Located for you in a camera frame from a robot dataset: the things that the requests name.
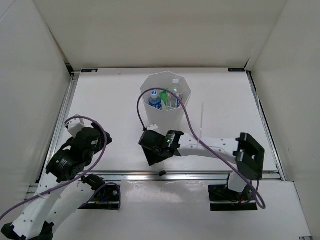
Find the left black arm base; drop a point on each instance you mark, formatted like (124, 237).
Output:
(108, 198)

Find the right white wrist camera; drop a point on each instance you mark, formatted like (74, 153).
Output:
(152, 127)

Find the aluminium rail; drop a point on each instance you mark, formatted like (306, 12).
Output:
(154, 176)
(59, 127)
(267, 131)

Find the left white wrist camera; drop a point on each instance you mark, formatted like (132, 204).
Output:
(74, 125)

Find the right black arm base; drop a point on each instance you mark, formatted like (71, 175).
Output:
(224, 200)

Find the aluminium front rail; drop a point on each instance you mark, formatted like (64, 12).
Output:
(154, 176)

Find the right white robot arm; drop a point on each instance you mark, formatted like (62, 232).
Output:
(244, 153)

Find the clear bottle white orange label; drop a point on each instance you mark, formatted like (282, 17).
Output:
(174, 95)

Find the aluminium right rail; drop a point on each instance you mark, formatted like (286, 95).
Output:
(267, 131)

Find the aluminium left rail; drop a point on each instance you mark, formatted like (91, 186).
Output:
(59, 127)

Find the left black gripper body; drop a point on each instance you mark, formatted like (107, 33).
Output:
(100, 144)

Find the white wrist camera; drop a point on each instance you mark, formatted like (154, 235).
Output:
(152, 127)
(74, 125)

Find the white octagonal plastic bin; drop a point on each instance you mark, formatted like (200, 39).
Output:
(170, 119)

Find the green plastic bottle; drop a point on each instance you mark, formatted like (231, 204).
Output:
(164, 99)

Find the clear bottle blue label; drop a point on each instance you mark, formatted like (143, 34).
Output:
(155, 100)

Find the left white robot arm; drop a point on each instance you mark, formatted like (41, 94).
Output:
(65, 186)

